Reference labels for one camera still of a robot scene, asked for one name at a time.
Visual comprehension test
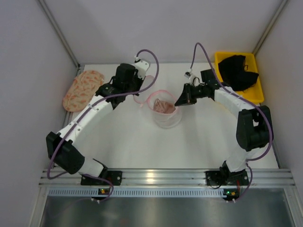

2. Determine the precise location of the pink satin bra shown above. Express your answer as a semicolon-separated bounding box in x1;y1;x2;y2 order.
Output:
153;99;176;114

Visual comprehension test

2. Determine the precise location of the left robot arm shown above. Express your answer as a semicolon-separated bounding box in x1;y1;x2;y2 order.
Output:
46;59;150;178

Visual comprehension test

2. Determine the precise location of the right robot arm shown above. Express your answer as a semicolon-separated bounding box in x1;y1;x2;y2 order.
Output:
175;70;273;178

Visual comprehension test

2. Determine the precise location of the orange patterned laundry bag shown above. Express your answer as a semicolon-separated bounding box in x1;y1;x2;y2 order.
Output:
62;70;105;112

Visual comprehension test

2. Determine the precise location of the black bra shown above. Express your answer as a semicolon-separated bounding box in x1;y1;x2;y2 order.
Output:
218;55;259;91

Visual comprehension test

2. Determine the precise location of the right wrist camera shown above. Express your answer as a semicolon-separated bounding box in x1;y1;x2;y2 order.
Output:
184;70;196;83

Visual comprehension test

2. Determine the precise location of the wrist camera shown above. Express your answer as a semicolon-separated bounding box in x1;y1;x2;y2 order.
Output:
184;70;196;83
134;57;150;80

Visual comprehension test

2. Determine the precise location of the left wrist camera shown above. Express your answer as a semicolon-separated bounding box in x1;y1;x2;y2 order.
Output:
134;57;150;80

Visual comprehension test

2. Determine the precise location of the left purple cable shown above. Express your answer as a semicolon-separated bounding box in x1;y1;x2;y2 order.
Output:
47;49;160;203

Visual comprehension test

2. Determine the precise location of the purple cable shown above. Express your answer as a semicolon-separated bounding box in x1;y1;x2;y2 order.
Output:
47;49;160;203
189;42;273;203

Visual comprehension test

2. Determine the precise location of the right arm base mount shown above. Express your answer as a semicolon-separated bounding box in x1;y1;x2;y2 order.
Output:
205;170;249;189

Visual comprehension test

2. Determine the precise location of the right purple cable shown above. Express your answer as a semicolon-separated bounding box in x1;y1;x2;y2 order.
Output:
189;42;273;203

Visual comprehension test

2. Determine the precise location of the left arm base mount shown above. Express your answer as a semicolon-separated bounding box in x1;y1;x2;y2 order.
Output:
80;170;123;186

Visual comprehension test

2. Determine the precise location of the aluminium frame rail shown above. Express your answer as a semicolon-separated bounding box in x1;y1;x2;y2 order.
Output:
38;168;295;188

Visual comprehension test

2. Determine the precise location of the perforated cable duct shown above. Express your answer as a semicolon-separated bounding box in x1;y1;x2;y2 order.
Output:
48;187;227;198

